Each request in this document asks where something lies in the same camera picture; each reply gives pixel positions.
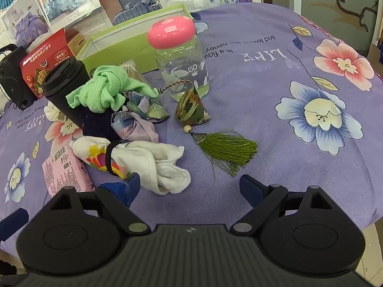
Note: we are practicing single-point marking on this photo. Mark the red cracker box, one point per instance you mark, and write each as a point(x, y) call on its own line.
point(45, 56)

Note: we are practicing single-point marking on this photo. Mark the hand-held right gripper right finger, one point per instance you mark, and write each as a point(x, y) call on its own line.
point(250, 188)

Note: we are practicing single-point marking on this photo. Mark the pink sock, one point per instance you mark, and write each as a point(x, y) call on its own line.
point(137, 125)

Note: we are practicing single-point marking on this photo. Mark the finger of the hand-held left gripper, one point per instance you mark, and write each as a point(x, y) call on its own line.
point(13, 218)

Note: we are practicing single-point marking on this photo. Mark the cotton swabs packet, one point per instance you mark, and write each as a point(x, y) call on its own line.
point(133, 70)

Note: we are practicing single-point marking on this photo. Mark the green sachet with tassel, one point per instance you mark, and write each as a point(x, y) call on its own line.
point(191, 107)

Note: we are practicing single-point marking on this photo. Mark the dark purple knitted cloth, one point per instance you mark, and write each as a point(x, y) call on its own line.
point(95, 125)

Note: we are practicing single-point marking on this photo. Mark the blue floral bedding poster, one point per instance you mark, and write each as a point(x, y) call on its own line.
point(65, 0)

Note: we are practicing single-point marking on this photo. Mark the dark plaid bedding poster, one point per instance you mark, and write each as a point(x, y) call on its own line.
point(134, 9)

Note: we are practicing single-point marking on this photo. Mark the purple bedding poster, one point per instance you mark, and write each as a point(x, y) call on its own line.
point(27, 30)

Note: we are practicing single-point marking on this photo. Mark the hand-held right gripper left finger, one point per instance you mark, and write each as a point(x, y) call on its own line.
point(124, 187)

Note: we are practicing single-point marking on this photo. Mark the knotted green towel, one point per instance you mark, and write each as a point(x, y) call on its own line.
point(104, 89)

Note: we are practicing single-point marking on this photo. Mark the black lidded travel cup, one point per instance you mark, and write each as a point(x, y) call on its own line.
point(65, 83)

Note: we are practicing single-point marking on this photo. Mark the green cardboard box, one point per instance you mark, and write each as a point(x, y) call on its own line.
point(119, 50)

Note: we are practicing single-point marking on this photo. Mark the purple floral tablecloth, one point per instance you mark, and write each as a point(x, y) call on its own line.
point(254, 95)

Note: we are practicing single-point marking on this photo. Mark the white towel with colourful print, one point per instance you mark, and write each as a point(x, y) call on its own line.
point(161, 161)

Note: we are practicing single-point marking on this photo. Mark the small pink box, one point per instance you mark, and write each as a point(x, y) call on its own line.
point(65, 170)

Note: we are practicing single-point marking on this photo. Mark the black speaker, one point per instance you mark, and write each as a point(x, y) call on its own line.
point(12, 80)

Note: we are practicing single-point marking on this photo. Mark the clear bottle with pink lid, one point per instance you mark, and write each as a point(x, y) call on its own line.
point(179, 53)

